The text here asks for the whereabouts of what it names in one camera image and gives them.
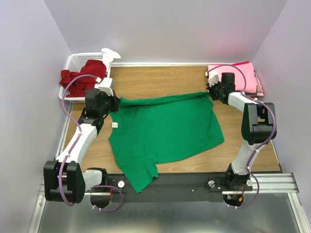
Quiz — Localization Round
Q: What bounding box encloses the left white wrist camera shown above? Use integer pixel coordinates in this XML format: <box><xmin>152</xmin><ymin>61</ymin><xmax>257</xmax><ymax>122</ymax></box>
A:
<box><xmin>94</xmin><ymin>77</ymin><xmax>114</xmax><ymax>96</ymax></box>

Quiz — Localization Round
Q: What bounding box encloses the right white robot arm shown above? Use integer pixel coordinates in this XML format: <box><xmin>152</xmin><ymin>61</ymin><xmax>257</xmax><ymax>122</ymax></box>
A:
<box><xmin>206</xmin><ymin>70</ymin><xmax>276</xmax><ymax>190</ymax></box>

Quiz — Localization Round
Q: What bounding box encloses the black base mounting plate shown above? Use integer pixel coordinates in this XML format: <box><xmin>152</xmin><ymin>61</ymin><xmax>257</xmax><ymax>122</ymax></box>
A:
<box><xmin>80</xmin><ymin>171</ymin><xmax>253</xmax><ymax>204</ymax></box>

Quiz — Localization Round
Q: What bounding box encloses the aluminium frame rail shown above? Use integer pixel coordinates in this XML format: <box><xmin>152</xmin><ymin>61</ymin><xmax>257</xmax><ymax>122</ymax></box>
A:
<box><xmin>29</xmin><ymin>102</ymin><xmax>309</xmax><ymax>233</ymax></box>

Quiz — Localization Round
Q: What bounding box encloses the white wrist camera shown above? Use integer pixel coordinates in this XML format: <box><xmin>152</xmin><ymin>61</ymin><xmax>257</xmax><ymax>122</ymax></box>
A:
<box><xmin>205</xmin><ymin>70</ymin><xmax>219</xmax><ymax>88</ymax></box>
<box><xmin>94</xmin><ymin>77</ymin><xmax>114</xmax><ymax>96</ymax></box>

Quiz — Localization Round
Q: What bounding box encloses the folded shirts stack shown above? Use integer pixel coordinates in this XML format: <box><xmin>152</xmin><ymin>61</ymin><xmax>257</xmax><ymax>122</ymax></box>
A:
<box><xmin>234</xmin><ymin>61</ymin><xmax>264</xmax><ymax>97</ymax></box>

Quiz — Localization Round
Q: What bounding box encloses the green t shirt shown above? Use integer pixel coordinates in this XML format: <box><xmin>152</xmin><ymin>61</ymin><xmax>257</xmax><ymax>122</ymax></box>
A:
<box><xmin>109</xmin><ymin>92</ymin><xmax>224</xmax><ymax>193</ymax></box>

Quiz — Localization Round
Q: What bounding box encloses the white t shirt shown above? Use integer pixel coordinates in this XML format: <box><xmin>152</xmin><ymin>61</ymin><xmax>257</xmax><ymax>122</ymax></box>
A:
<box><xmin>101</xmin><ymin>48</ymin><xmax>121</xmax><ymax>78</ymax></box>

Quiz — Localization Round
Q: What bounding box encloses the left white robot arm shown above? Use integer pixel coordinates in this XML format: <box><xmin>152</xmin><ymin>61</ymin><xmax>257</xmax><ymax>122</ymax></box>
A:
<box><xmin>43</xmin><ymin>88</ymin><xmax>121</xmax><ymax>206</ymax></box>

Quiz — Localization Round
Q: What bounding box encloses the white plastic laundry basket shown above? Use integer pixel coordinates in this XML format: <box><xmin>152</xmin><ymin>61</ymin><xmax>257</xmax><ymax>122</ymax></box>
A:
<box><xmin>65</xmin><ymin>52</ymin><xmax>103</xmax><ymax>104</ymax></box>

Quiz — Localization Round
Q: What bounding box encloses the dark red t shirt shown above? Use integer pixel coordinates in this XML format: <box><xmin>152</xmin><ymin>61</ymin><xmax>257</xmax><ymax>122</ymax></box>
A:
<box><xmin>59</xmin><ymin>60</ymin><xmax>108</xmax><ymax>98</ymax></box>

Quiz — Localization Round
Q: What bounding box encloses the pink folded t shirt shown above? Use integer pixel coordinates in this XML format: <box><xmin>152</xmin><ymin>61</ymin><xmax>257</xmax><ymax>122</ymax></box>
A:
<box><xmin>207</xmin><ymin>62</ymin><xmax>258</xmax><ymax>94</ymax></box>

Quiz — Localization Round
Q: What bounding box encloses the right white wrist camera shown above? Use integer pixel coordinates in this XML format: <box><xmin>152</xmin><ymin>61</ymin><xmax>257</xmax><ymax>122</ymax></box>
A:
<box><xmin>205</xmin><ymin>70</ymin><xmax>219</xmax><ymax>88</ymax></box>

